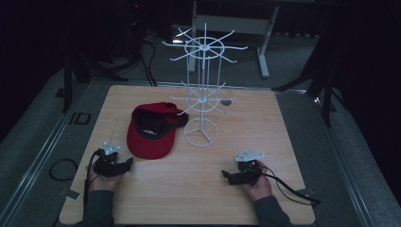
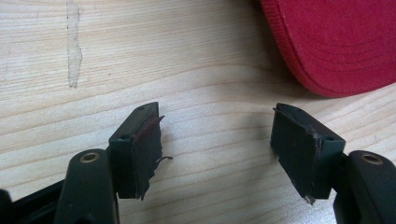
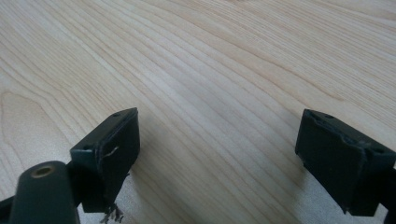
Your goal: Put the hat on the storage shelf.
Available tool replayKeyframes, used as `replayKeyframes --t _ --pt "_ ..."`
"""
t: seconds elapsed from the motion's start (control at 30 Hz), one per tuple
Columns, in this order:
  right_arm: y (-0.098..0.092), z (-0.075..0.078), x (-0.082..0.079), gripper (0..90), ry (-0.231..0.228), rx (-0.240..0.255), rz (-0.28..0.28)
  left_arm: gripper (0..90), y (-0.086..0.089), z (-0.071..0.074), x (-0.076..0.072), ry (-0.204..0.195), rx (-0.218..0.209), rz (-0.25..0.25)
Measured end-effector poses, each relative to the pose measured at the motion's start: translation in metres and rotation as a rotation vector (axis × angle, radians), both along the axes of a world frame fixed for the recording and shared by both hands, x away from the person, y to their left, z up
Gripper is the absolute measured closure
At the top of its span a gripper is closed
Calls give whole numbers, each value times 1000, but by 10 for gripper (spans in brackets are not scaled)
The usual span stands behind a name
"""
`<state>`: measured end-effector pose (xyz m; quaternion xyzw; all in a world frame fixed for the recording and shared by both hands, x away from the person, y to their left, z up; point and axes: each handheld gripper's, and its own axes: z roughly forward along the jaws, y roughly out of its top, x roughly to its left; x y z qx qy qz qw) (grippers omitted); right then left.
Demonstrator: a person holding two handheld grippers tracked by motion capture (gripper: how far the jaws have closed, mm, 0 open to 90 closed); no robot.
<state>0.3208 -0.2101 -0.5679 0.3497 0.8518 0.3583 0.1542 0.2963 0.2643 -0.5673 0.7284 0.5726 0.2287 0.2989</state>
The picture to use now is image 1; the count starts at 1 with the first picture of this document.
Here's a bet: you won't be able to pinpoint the white wire display rack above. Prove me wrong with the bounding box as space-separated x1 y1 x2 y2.
162 22 249 148

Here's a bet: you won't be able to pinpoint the red baseball cap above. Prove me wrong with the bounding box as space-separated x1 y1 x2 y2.
126 101 190 161

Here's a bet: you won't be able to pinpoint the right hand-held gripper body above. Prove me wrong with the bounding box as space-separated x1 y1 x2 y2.
234 148 267 186

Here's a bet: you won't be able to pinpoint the black floor cables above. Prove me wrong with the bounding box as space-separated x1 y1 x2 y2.
126 31 159 88

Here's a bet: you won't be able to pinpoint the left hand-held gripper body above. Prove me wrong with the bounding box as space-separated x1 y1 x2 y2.
93 142 127 179

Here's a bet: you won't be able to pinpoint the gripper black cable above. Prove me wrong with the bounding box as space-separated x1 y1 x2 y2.
81 149 102 221
257 162 323 208

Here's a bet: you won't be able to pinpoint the black rectangular frame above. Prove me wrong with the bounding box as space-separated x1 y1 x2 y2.
68 112 93 126

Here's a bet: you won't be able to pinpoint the black stand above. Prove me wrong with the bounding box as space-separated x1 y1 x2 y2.
61 53 130 114
271 37 340 128

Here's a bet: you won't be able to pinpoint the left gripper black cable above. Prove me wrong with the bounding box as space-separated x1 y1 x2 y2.
81 149 102 221

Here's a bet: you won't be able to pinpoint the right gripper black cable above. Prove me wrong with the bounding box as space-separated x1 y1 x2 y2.
257 162 323 208

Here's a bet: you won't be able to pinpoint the black cable loop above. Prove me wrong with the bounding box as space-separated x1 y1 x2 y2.
48 158 79 183

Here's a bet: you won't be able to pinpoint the person's left hand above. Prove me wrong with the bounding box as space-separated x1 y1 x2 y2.
86 164 124 193

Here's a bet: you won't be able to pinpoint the person's right hand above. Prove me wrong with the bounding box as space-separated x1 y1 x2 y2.
240 160 274 202

